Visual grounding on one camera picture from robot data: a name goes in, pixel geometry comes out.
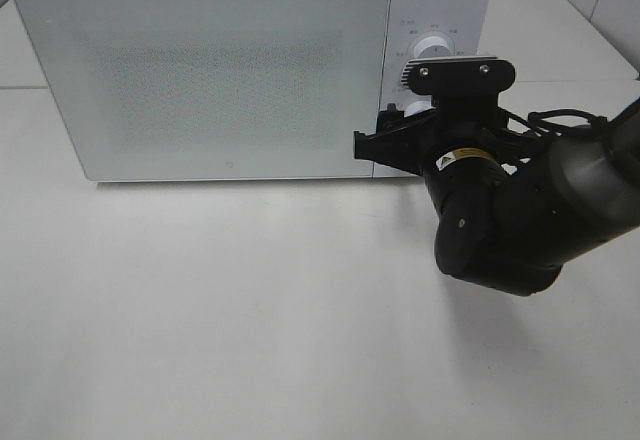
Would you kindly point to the white microwave oven body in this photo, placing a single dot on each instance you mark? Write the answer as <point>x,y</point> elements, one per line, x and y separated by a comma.
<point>430,5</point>

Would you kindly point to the upper white power knob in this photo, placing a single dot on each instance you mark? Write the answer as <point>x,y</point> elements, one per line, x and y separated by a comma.
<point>432,45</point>

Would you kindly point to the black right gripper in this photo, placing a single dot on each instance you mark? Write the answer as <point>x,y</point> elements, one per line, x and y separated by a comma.
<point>472,143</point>

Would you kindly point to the white timer knob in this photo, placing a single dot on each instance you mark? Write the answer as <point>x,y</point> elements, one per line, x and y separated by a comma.
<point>417,107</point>

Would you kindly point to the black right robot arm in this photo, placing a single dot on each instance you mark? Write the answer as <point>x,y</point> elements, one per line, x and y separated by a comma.
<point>514,206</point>

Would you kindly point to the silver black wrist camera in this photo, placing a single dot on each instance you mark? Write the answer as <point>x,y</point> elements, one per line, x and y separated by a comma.
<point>458,78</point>

